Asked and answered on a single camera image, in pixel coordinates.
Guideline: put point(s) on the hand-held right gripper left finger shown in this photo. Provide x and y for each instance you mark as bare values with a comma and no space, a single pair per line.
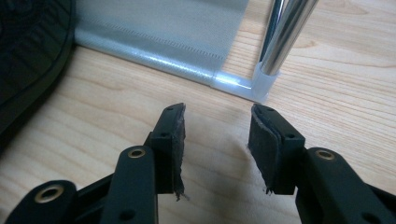
168,149

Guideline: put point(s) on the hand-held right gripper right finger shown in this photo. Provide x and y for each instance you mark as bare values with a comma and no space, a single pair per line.
274,149

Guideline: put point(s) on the grey metal shoe rack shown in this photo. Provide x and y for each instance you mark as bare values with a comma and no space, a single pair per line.
155,25

